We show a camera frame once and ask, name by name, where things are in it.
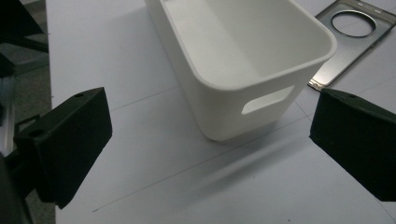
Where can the black stand leg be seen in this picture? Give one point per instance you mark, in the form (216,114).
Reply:
(18,21)

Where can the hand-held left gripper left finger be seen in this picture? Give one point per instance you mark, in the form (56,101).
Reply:
(65,146)

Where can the grey phone case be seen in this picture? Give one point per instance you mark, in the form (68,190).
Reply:
(339,67)

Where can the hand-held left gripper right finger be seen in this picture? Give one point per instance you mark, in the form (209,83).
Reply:
(358,140)

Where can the aluminium floor rail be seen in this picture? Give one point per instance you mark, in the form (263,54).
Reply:
(7,124)

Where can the white plastic storage bin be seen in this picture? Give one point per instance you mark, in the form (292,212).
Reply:
(218,105)

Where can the white table cover sheet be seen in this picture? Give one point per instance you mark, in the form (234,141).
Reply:
(149,177)

